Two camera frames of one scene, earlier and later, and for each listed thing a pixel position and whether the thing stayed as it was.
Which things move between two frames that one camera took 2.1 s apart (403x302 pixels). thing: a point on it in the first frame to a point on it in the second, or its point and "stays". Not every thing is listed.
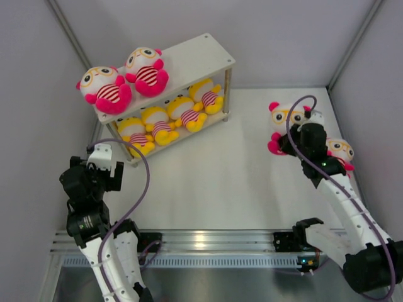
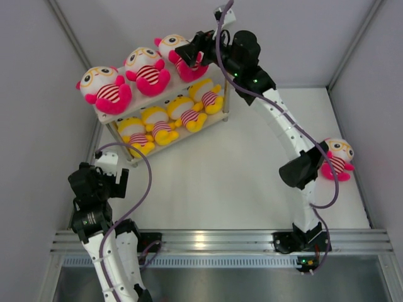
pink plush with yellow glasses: (282, 118) to (187, 72)
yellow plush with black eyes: (181, 109) stays
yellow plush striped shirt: (156, 120) stays
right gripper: (285, 140) to (199, 43)
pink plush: (143, 67) stays
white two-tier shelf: (196, 97) stays
